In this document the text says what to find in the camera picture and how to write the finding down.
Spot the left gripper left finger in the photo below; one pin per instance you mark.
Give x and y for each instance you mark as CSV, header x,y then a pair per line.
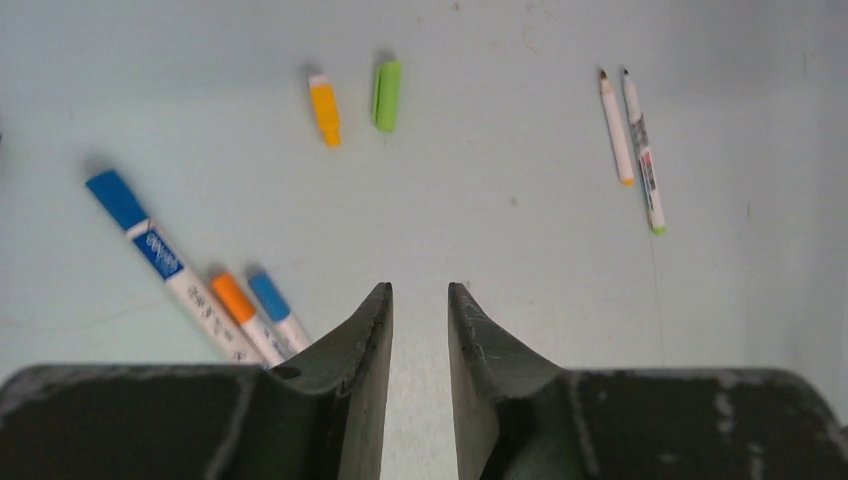
x,y
319,415

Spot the orange cap marker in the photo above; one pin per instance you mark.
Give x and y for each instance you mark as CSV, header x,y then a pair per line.
x,y
248,318

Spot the light green pen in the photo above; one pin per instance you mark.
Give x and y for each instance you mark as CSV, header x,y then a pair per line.
x,y
642,149

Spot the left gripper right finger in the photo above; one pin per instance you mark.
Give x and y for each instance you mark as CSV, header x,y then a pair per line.
x,y
517,415

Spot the yellow pen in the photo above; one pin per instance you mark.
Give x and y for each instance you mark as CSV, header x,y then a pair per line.
x,y
616,130

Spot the large blue marker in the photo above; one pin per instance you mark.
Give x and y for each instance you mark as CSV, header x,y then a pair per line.
x,y
118,200

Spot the yellow pen cap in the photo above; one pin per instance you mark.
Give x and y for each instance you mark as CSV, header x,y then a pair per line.
x,y
325,109

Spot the light green pen cap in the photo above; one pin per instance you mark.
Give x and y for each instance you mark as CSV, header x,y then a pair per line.
x,y
387,82

